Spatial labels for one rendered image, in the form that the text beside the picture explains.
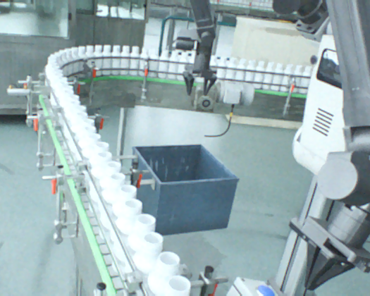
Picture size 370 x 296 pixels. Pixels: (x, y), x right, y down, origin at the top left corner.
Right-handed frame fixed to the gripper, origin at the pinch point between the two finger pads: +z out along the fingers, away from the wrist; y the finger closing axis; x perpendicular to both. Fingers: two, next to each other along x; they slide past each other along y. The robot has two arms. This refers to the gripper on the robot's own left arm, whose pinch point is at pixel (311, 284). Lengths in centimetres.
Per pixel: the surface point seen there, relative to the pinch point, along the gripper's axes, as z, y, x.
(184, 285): 9.1, -7.4, -16.0
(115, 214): 14.0, -35.2, -17.8
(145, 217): 8.4, -26.0, -16.5
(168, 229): 35, -75, 26
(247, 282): 7.6, -8.8, -2.0
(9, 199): 121, -230, 7
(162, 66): -10, -193, 51
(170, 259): 9.1, -13.9, -15.7
